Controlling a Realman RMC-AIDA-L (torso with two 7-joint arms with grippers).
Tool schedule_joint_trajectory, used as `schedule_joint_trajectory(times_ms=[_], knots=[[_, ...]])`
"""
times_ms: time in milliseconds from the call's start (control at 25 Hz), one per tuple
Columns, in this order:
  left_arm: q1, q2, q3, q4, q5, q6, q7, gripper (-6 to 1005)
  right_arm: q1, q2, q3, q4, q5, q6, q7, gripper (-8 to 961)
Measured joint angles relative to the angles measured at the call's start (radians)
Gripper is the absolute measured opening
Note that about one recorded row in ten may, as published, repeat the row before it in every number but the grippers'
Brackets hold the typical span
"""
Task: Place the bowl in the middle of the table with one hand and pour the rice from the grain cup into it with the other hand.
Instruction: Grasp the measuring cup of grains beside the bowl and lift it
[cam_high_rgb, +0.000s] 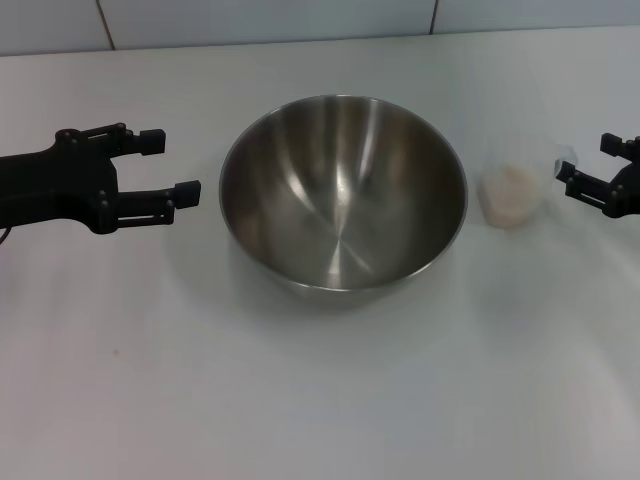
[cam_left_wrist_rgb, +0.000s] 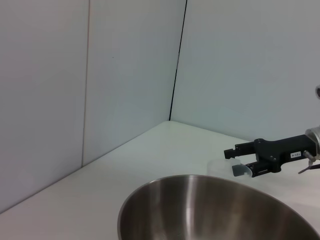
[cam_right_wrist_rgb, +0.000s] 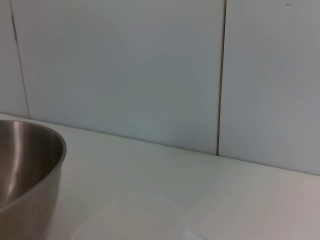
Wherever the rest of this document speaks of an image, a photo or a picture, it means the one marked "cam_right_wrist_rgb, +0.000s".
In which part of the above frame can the clear plastic measuring cup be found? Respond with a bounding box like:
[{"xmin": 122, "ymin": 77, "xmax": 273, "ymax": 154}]
[{"xmin": 71, "ymin": 192, "xmax": 210, "ymax": 240}]

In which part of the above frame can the stainless steel mixing bowl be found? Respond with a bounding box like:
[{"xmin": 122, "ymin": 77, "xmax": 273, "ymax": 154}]
[{"xmin": 0, "ymin": 119, "xmax": 68, "ymax": 240}]

